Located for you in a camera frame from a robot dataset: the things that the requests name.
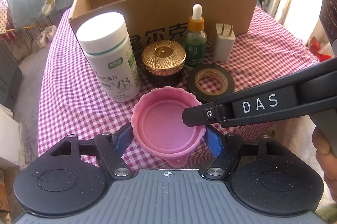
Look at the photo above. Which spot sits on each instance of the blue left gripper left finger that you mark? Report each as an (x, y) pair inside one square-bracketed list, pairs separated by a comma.
[(123, 138)]

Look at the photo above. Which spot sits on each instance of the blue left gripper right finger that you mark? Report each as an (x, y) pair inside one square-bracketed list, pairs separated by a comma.
[(213, 140)]

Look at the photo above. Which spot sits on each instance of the pink plastic lid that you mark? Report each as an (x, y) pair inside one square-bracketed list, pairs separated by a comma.
[(159, 128)]

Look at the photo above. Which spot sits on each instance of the black electrical tape roll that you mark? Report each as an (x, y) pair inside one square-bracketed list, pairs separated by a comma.
[(208, 82)]

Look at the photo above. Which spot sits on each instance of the white usb charger plug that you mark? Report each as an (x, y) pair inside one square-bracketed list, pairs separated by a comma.
[(223, 42)]

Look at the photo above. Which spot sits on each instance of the green glass dropper bottle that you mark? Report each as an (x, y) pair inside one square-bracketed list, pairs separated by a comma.
[(195, 38)]

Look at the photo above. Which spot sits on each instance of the person right hand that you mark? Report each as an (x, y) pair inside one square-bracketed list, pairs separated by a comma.
[(326, 159)]

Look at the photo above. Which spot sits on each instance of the gold lidded cosmetic jar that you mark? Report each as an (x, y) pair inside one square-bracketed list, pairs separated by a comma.
[(164, 62)]

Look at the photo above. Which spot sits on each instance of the white vitamin bottle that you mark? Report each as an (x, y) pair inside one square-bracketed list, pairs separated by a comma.
[(106, 44)]

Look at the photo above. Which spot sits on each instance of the brown cardboard box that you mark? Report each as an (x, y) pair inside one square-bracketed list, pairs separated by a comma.
[(163, 3)]

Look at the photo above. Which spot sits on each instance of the white polka dot cloth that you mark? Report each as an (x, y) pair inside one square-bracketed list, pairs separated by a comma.
[(3, 19)]

